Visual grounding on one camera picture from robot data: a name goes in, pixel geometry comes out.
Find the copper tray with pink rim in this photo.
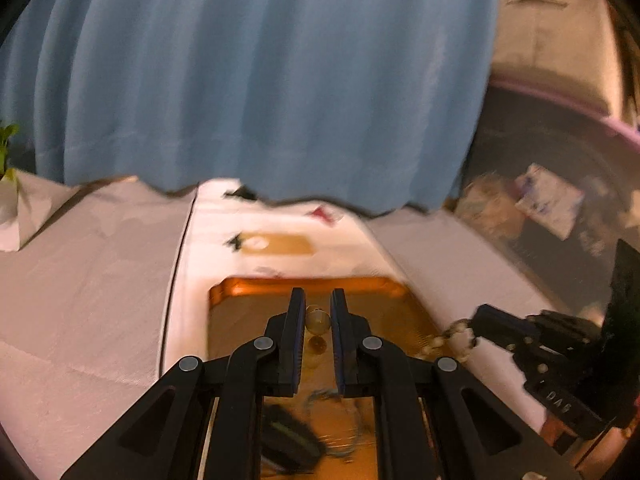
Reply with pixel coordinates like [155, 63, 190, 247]
[206, 275, 451, 480]

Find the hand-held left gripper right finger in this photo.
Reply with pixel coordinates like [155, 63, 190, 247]
[329, 287, 583, 480]

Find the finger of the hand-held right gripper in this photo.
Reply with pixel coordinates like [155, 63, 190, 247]
[472, 304, 598, 356]

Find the beige storage box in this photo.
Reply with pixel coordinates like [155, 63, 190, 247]
[490, 0, 626, 116]

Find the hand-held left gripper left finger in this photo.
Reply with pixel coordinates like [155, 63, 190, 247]
[60, 287, 307, 480]

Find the printed paper card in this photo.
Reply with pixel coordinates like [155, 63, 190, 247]
[515, 162, 585, 238]

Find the blue curtain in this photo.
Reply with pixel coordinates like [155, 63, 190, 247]
[0, 0, 493, 213]

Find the white printed table runner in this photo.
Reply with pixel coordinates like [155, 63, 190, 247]
[160, 178, 416, 376]

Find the grey tablecloth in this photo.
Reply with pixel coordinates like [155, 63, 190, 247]
[0, 170, 566, 480]

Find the black band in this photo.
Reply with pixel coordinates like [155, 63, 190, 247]
[260, 404, 326, 471]

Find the pale bead bracelet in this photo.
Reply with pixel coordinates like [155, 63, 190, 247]
[417, 319, 480, 363]

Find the clear storage box purple lid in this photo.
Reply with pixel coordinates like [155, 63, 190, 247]
[452, 75, 640, 341]

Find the potted green plant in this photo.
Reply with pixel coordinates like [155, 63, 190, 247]
[0, 124, 21, 181]

